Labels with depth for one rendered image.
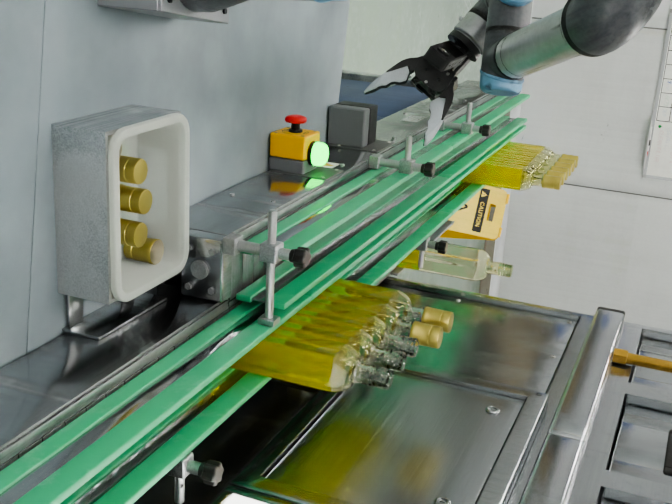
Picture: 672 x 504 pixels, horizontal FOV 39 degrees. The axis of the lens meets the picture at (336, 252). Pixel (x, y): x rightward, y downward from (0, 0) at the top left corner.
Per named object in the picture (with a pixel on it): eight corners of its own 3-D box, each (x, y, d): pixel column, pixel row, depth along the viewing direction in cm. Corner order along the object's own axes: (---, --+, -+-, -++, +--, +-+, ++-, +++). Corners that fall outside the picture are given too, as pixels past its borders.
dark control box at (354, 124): (325, 143, 196) (362, 148, 193) (327, 105, 193) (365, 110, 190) (339, 136, 203) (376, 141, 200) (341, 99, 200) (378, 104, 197)
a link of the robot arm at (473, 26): (498, 31, 169) (465, 3, 171) (481, 50, 169) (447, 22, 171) (496, 45, 177) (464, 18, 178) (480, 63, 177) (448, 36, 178)
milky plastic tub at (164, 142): (60, 295, 120) (117, 309, 117) (53, 122, 113) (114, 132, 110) (137, 257, 135) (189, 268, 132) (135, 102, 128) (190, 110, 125)
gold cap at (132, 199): (109, 187, 123) (138, 192, 122) (125, 181, 126) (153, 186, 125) (110, 212, 124) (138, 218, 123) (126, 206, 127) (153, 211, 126)
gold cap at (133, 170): (104, 155, 121) (133, 160, 119) (120, 151, 124) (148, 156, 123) (104, 182, 122) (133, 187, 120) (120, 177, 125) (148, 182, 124)
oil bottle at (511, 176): (449, 180, 247) (557, 196, 237) (451, 159, 245) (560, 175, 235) (455, 176, 252) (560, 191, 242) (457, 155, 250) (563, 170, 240)
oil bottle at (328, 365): (212, 365, 136) (349, 398, 128) (212, 329, 134) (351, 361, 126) (230, 350, 140) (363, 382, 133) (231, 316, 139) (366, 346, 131)
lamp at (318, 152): (306, 167, 170) (321, 169, 169) (307, 143, 168) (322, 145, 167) (316, 162, 174) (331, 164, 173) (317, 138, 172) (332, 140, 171)
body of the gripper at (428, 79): (438, 111, 178) (481, 65, 178) (437, 98, 169) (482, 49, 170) (408, 85, 179) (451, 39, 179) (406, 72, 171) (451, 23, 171)
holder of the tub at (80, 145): (59, 332, 122) (110, 344, 119) (51, 123, 113) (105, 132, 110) (134, 290, 137) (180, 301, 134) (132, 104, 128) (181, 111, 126)
